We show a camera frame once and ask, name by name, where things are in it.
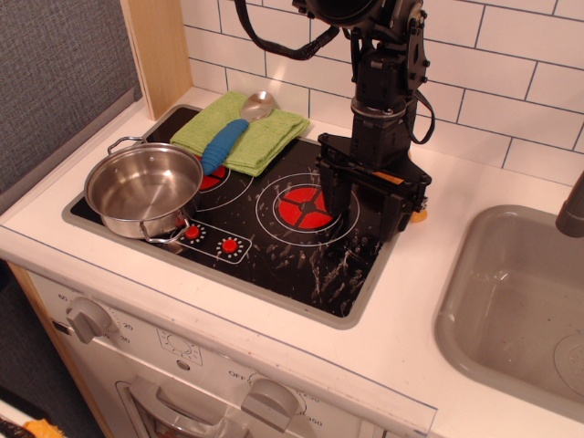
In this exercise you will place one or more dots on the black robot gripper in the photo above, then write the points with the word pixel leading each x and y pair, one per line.
pixel 376 156

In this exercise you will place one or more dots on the orange plastic chicken drumstick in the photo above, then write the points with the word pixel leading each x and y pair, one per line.
pixel 418 217

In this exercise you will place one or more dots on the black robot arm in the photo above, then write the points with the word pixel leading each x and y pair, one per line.
pixel 388 67

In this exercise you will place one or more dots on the stainless steel pot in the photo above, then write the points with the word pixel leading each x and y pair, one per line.
pixel 145 190

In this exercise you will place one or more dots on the black toy stovetop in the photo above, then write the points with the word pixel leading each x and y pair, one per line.
pixel 292 253

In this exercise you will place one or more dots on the green folded cloth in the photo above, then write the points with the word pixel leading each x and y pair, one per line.
pixel 256 148

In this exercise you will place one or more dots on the red stove knob right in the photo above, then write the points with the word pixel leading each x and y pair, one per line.
pixel 229 246

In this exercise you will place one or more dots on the red stove knob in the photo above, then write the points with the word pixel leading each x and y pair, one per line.
pixel 192 233
pixel 229 246

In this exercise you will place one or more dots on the red stove knob left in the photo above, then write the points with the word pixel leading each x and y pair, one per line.
pixel 192 233

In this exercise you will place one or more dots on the grey plastic sink basin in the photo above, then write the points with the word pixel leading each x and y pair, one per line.
pixel 512 312

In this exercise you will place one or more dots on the grey faucet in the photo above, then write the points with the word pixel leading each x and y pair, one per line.
pixel 570 217

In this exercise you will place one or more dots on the grey oven temperature knob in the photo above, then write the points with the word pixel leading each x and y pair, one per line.
pixel 270 403

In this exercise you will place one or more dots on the grey timer knob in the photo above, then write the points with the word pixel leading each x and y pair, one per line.
pixel 88 319

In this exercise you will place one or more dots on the orange object bottom left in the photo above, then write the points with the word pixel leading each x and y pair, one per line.
pixel 43 429

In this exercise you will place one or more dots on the blue handled metal spoon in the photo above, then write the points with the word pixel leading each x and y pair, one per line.
pixel 258 106

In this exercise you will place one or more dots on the grey oven door handle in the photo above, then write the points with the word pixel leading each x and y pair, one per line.
pixel 188 414

